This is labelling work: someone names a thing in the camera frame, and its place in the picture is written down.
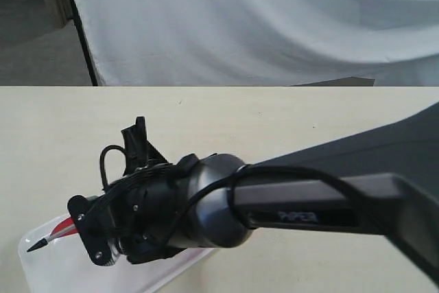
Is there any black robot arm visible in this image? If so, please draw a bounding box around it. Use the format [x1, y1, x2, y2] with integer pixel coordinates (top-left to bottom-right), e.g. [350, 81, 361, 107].
[67, 105, 438, 282]

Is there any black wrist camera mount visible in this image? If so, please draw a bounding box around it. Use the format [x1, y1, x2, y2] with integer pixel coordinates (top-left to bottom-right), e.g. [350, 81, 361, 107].
[121, 116, 167, 175]

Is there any white rectangular plastic tray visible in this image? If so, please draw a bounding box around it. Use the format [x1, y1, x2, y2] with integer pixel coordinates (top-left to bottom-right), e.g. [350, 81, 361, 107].
[18, 214, 213, 292]

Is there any red flag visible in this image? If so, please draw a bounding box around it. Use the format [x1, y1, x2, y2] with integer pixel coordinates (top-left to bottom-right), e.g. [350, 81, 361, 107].
[27, 218, 78, 253]

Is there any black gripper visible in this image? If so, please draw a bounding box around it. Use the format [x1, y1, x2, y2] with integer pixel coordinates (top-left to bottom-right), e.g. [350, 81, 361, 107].
[67, 154, 199, 266]

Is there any black backdrop frame pole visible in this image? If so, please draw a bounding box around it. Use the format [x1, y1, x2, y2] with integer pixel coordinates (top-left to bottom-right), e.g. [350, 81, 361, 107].
[63, 0, 99, 86]

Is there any white draped backdrop cloth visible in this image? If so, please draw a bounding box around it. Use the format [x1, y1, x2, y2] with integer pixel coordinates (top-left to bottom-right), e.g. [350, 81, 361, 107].
[74, 0, 438, 86]

